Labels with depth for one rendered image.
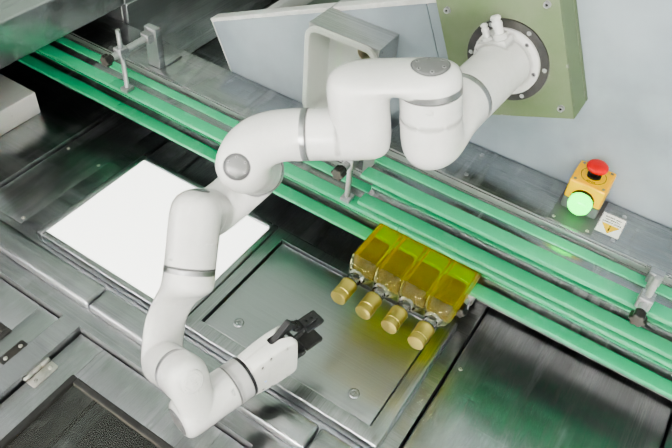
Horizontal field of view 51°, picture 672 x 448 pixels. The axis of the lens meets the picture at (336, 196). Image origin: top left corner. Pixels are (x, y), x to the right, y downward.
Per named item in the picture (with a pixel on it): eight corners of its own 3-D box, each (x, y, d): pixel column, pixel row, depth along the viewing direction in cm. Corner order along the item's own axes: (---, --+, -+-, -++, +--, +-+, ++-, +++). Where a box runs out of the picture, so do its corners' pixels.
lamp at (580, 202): (567, 203, 135) (561, 212, 133) (574, 186, 132) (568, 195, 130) (589, 213, 133) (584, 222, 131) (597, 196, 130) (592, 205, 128)
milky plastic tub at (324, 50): (322, 93, 165) (301, 111, 160) (328, 6, 150) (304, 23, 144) (386, 121, 159) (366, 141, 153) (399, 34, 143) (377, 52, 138)
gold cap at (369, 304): (365, 299, 138) (353, 314, 136) (367, 288, 136) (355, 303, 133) (381, 308, 137) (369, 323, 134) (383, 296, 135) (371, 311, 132)
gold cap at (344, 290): (341, 285, 140) (329, 300, 138) (342, 274, 138) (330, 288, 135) (356, 294, 139) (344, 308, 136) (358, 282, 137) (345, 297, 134)
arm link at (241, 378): (243, 417, 122) (256, 407, 124) (241, 389, 116) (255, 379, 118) (218, 387, 126) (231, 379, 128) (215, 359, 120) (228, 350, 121)
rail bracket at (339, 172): (358, 178, 155) (326, 210, 147) (365, 117, 143) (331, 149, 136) (369, 184, 154) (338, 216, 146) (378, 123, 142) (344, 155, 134)
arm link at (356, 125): (316, 139, 118) (304, 52, 108) (460, 137, 115) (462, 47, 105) (308, 173, 111) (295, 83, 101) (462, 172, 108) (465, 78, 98)
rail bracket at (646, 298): (643, 271, 128) (621, 320, 119) (658, 244, 123) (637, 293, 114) (665, 281, 126) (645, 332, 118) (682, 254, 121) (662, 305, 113)
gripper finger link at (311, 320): (296, 342, 125) (324, 322, 129) (296, 331, 123) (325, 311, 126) (284, 330, 127) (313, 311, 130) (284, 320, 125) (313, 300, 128)
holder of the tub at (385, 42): (323, 111, 169) (304, 127, 164) (329, 7, 150) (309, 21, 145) (384, 138, 163) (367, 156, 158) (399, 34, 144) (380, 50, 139)
